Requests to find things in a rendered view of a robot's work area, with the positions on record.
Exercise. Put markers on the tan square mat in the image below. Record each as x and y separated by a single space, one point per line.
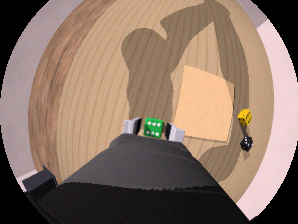
205 105

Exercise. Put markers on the yellow die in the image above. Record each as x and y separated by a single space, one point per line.
245 117

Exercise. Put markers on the green die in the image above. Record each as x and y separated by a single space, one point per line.
153 127

